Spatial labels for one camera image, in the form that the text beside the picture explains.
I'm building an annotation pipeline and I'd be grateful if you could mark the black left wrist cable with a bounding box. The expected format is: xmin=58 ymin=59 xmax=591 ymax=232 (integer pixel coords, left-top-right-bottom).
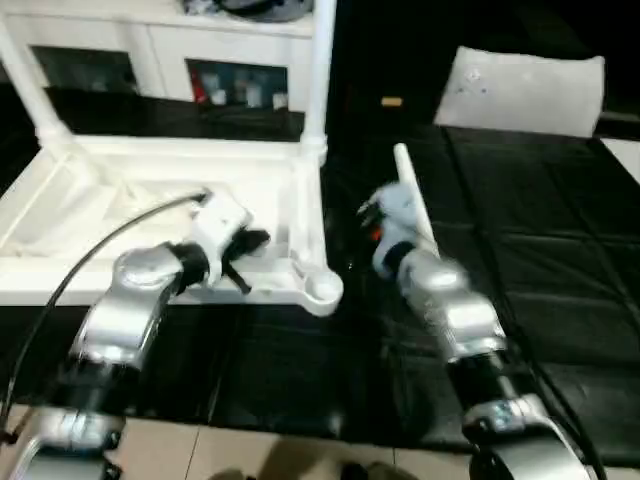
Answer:
xmin=0 ymin=188 xmax=211 ymax=446

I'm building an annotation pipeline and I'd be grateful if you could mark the white flat panel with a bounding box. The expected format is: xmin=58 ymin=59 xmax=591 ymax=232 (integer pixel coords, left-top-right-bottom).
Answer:
xmin=602 ymin=137 xmax=640 ymax=169

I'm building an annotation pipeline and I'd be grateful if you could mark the dark right robot foot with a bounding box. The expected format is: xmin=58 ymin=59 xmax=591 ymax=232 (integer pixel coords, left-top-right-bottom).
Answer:
xmin=344 ymin=462 xmax=416 ymax=480

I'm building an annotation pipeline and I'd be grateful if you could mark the white plastic table leg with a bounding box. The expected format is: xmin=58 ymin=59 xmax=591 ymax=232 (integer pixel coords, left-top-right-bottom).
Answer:
xmin=0 ymin=14 xmax=69 ymax=149
xmin=299 ymin=0 xmax=337 ymax=151
xmin=393 ymin=143 xmax=441 ymax=259

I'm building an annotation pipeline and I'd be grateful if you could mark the white cabinet with glass doors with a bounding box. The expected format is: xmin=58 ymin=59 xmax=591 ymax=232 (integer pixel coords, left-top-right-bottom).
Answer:
xmin=0 ymin=0 xmax=321 ymax=114

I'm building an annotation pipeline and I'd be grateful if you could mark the white plastic table top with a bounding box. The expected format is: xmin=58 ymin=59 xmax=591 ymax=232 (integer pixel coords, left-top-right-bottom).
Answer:
xmin=0 ymin=132 xmax=344 ymax=319

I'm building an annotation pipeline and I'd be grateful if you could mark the black work mat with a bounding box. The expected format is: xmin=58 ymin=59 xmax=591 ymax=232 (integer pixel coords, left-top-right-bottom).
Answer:
xmin=0 ymin=79 xmax=640 ymax=451

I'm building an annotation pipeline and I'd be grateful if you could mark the black cabinet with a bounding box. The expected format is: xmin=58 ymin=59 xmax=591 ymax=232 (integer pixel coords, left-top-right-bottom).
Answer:
xmin=329 ymin=0 xmax=461 ymax=126

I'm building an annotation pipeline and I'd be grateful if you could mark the grey helmet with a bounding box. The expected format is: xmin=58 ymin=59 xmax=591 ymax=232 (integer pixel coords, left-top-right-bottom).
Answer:
xmin=219 ymin=0 xmax=316 ymax=21

